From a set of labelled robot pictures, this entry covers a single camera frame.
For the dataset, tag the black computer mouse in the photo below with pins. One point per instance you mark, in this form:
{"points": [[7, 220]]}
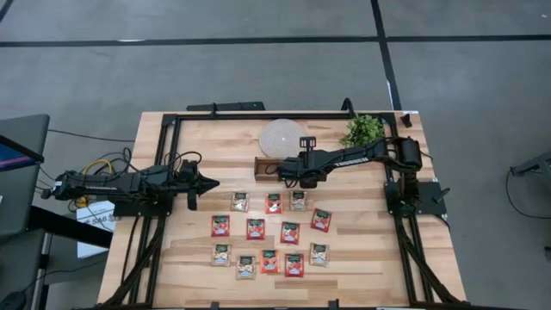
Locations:
{"points": [[12, 301]]}

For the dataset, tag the dark operator desk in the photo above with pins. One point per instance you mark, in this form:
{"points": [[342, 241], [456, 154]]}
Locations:
{"points": [[17, 267]]}

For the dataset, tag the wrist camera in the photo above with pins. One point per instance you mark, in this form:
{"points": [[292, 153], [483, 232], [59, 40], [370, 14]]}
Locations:
{"points": [[289, 169], [189, 168]]}

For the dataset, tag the black aluminium table frame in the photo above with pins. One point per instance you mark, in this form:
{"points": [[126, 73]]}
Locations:
{"points": [[280, 116]]}

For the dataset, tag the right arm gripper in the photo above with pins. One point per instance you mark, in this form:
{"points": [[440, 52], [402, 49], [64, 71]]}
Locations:
{"points": [[312, 165]]}

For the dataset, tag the green plant in white pot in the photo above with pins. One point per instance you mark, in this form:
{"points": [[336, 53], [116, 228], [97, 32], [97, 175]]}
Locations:
{"points": [[363, 129]]}

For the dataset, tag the grey stand foot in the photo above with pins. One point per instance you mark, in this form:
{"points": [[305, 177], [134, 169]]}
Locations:
{"points": [[534, 163]]}

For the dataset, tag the black power strip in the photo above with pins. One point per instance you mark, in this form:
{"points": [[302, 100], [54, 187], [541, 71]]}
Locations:
{"points": [[228, 106]]}

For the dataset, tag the wooden tea organizer box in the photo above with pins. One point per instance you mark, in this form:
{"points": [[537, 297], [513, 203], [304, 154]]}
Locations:
{"points": [[260, 174]]}

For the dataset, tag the white cardboard box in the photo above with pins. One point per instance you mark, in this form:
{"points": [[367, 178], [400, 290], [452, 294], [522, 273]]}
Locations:
{"points": [[88, 213]]}

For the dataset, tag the black edge clamp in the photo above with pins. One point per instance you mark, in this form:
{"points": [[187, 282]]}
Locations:
{"points": [[333, 305], [214, 306]]}

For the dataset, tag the red tea packet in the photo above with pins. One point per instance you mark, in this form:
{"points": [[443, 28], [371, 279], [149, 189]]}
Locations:
{"points": [[290, 233], [294, 265], [220, 226], [321, 220], [255, 229]]}

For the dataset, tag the black desk beam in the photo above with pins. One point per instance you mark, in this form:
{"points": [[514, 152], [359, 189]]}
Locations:
{"points": [[64, 226]]}

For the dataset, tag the computer monitor with blue screen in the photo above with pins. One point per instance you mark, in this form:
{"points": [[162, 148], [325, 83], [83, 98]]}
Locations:
{"points": [[13, 157]]}

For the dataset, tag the grey work table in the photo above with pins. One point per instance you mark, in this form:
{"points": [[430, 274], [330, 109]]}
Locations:
{"points": [[26, 194]]}

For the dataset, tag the orange tea packet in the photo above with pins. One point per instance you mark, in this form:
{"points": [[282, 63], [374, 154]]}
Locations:
{"points": [[270, 262], [274, 204]]}

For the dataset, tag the small black bracket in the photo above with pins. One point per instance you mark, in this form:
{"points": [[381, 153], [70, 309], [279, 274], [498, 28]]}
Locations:
{"points": [[406, 120]]}

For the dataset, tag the beige tea packet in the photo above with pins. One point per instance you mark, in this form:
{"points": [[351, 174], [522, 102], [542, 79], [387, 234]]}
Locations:
{"points": [[298, 201], [221, 255], [245, 268], [239, 202], [319, 254]]}

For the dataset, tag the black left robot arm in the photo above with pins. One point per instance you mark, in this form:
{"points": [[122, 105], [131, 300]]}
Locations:
{"points": [[99, 185]]}

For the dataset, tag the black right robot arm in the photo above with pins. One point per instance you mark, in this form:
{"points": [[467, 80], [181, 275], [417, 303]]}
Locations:
{"points": [[353, 158]]}

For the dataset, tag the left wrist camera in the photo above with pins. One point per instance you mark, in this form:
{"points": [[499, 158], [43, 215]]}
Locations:
{"points": [[189, 168]]}

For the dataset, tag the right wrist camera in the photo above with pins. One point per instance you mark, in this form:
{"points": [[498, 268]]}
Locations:
{"points": [[289, 169]]}

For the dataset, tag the translucent round plate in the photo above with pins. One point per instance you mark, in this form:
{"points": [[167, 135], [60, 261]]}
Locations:
{"points": [[280, 135]]}

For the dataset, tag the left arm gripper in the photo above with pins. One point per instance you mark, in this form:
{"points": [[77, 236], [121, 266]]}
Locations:
{"points": [[191, 187]]}

